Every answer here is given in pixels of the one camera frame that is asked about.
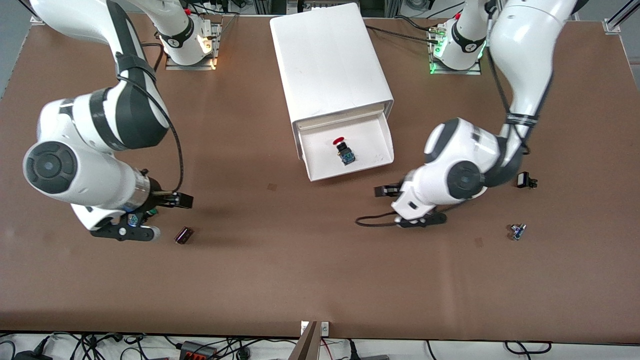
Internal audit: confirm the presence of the black looped floor cable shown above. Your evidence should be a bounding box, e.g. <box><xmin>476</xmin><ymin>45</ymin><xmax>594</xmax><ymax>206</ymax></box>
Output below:
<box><xmin>504</xmin><ymin>340</ymin><xmax>552</xmax><ymax>355</ymax></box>

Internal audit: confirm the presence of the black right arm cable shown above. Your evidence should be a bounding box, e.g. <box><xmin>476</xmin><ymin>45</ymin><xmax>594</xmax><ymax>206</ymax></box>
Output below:
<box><xmin>117</xmin><ymin>42</ymin><xmax>185</xmax><ymax>194</ymax></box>

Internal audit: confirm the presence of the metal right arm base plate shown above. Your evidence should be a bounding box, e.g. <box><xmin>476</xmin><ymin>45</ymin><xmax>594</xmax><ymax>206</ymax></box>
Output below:
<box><xmin>165</xmin><ymin>22</ymin><xmax>222</xmax><ymax>71</ymax></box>

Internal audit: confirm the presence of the black base cable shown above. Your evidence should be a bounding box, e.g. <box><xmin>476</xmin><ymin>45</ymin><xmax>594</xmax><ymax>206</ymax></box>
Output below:
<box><xmin>395</xmin><ymin>15</ymin><xmax>439</xmax><ymax>33</ymax></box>
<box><xmin>367</xmin><ymin>25</ymin><xmax>441</xmax><ymax>46</ymax></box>

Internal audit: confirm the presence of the white uppermost cabinet drawer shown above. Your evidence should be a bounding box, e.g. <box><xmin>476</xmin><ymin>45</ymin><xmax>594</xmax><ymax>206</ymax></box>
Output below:
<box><xmin>297</xmin><ymin>111</ymin><xmax>395</xmax><ymax>182</ymax></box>

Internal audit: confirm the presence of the black orange power strip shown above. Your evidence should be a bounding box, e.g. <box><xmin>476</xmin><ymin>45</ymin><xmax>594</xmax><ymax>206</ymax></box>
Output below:
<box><xmin>179</xmin><ymin>340</ymin><xmax>219</xmax><ymax>360</ymax></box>

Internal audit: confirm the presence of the white drawer cabinet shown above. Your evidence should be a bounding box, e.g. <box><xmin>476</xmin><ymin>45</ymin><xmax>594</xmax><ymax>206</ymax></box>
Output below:
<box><xmin>269</xmin><ymin>2</ymin><xmax>395</xmax><ymax>161</ymax></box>

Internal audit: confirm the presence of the red push button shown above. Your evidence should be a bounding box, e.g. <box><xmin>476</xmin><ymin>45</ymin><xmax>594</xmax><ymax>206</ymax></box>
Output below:
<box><xmin>332</xmin><ymin>136</ymin><xmax>357</xmax><ymax>167</ymax></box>

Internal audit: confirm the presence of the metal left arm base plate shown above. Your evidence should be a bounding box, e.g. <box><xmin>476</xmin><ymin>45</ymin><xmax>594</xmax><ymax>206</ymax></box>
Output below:
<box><xmin>429</xmin><ymin>25</ymin><xmax>483</xmax><ymax>76</ymax></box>

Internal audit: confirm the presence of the green push button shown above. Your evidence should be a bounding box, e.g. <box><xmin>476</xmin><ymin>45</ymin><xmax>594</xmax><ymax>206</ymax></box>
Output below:
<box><xmin>127</xmin><ymin>207</ymin><xmax>159</xmax><ymax>227</ymax></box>

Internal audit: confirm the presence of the brown wooden post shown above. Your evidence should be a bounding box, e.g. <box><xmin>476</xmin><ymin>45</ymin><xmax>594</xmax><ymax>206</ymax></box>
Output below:
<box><xmin>288</xmin><ymin>321</ymin><xmax>319</xmax><ymax>360</ymax></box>

